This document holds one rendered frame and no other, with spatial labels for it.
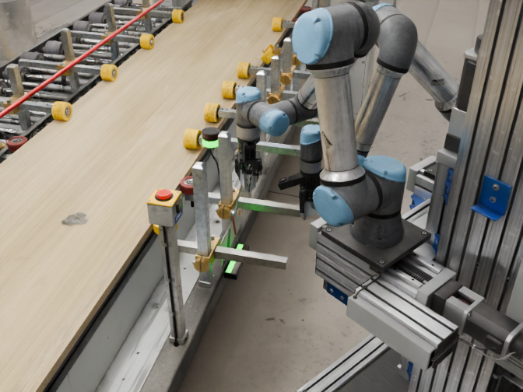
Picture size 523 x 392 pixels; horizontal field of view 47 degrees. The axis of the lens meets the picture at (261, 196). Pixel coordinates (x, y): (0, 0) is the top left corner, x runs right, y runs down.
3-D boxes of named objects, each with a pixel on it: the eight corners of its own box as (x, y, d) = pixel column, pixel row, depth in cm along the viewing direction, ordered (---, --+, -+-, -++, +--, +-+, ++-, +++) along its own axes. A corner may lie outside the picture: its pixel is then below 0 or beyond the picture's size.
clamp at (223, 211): (240, 200, 223) (240, 188, 220) (229, 221, 212) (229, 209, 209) (226, 197, 224) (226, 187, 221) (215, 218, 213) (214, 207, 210)
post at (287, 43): (289, 128, 307) (292, 36, 280) (288, 131, 304) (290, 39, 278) (282, 127, 308) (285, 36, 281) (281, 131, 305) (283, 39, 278)
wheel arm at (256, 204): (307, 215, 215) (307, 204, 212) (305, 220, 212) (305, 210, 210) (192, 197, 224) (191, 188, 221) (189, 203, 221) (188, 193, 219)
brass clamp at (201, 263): (222, 249, 205) (222, 237, 202) (209, 274, 194) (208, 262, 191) (205, 246, 206) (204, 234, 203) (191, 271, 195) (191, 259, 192)
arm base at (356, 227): (414, 232, 170) (419, 204, 165) (380, 255, 162) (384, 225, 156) (372, 210, 180) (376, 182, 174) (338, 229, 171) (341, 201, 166)
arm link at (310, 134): (329, 132, 191) (303, 134, 190) (327, 162, 197) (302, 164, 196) (322, 121, 198) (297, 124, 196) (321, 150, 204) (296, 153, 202)
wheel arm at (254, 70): (342, 80, 290) (343, 73, 288) (342, 83, 287) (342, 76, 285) (243, 71, 300) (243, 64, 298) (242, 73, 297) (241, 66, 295)
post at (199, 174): (213, 282, 204) (206, 161, 178) (209, 289, 201) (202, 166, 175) (203, 281, 205) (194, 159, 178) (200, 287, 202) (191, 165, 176)
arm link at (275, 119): (300, 106, 171) (277, 94, 178) (268, 117, 165) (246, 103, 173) (300, 131, 175) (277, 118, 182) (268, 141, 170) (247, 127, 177)
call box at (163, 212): (184, 215, 159) (181, 190, 155) (174, 230, 154) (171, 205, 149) (159, 211, 161) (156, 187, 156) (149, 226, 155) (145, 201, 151)
